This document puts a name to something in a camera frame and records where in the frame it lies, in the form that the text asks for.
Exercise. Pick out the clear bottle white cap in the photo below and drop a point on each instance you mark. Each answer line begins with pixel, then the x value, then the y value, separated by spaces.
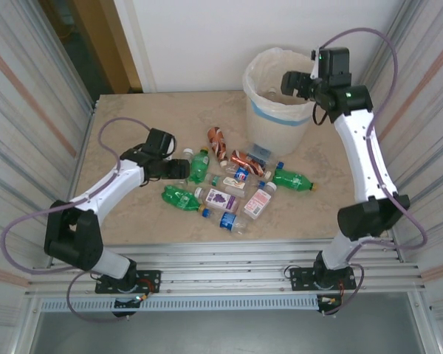
pixel 187 152

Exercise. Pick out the green bottle yellow cap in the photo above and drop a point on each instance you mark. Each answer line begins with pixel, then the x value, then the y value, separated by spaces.
pixel 200 164

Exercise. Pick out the crushed green plastic bottle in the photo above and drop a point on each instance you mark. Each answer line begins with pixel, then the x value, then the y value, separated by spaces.
pixel 177 195

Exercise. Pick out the brown white swirl coffee bottle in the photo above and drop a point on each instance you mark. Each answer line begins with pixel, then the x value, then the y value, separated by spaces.
pixel 216 142

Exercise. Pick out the grape juice bottle purple label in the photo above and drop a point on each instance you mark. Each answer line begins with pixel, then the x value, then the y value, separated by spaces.
pixel 218 199

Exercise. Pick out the clear cola bottle blue label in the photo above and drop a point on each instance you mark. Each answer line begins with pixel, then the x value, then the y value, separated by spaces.
pixel 241 173

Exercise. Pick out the square bottle red print label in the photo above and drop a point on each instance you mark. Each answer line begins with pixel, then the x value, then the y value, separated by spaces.
pixel 256 203

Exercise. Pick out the long green soda bottle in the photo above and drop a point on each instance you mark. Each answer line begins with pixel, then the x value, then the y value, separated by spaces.
pixel 291 180

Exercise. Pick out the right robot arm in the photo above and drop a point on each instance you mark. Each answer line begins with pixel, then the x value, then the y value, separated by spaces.
pixel 365 158

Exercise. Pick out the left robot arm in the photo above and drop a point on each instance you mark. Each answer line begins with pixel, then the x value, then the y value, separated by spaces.
pixel 107 188

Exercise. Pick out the white trash bin with bag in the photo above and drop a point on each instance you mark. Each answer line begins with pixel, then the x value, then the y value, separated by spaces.
pixel 266 70

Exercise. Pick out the white waste bin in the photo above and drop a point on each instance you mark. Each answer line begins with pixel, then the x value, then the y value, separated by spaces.
pixel 273 142

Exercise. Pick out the small clear bottle green label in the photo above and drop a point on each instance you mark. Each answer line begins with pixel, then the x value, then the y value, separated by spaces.
pixel 215 180

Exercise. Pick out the blue tape band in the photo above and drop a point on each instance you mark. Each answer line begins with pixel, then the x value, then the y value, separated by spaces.
pixel 258 110

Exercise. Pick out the clear bottle cream label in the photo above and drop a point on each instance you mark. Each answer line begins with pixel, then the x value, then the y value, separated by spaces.
pixel 233 183

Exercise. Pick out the crushed copper swirl coffee bottle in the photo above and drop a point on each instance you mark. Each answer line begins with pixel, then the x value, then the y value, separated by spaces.
pixel 247 164

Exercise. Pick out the clear plastic box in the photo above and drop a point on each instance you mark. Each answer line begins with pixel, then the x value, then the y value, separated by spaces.
pixel 260 152

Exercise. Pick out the dark door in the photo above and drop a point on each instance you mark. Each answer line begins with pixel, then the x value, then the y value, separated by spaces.
pixel 66 29

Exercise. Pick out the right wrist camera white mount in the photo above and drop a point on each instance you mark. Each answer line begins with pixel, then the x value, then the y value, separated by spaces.
pixel 315 68

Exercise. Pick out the aluminium rail frame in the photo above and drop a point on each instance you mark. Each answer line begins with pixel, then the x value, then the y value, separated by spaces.
pixel 225 258

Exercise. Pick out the left black mount plate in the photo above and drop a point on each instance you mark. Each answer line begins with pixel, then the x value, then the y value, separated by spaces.
pixel 149 276

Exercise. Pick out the black mount plate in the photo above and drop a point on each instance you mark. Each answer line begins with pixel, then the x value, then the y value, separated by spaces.
pixel 299 276
pixel 149 276

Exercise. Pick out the wooden door frame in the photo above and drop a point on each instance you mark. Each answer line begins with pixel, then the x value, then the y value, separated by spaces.
pixel 107 37

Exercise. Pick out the right black mount plate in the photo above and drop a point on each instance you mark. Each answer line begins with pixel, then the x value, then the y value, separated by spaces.
pixel 299 276

